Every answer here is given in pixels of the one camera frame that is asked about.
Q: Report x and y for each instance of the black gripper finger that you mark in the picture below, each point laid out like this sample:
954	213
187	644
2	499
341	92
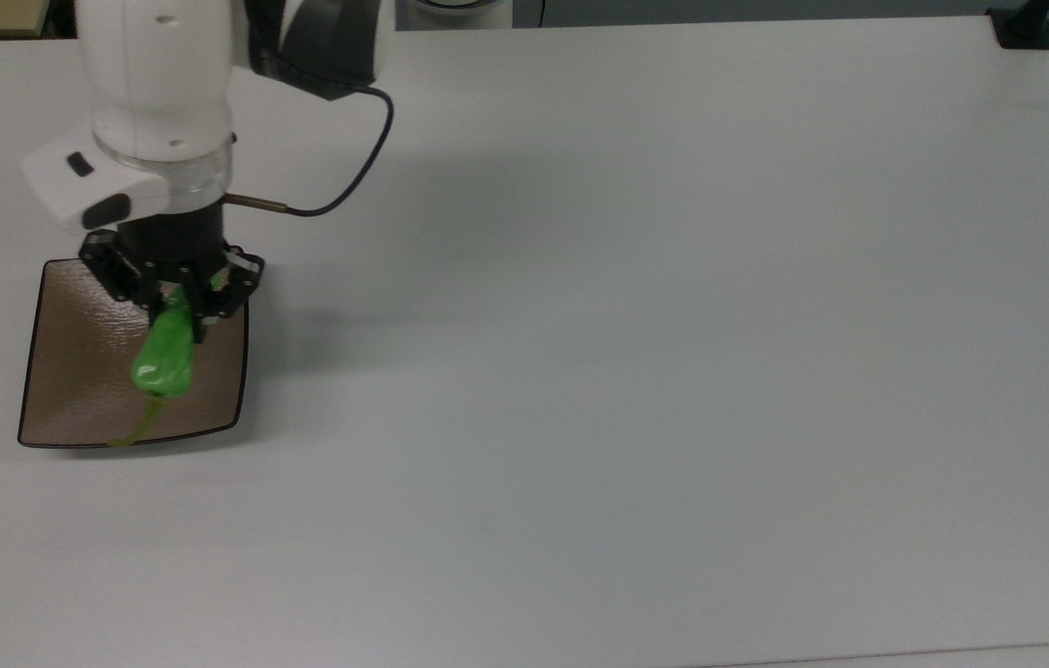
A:
158	304
202	320

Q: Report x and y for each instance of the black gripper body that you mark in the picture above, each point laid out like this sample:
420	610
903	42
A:
172	239

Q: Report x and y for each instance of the green chili pepper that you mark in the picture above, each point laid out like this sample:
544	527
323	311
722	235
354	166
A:
164	362

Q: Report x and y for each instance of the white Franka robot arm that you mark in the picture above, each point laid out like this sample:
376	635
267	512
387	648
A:
162	83

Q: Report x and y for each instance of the square brown ceramic plate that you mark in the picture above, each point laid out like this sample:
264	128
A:
79	371

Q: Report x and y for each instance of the black camera stand base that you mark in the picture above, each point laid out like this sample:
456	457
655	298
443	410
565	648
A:
1025	35

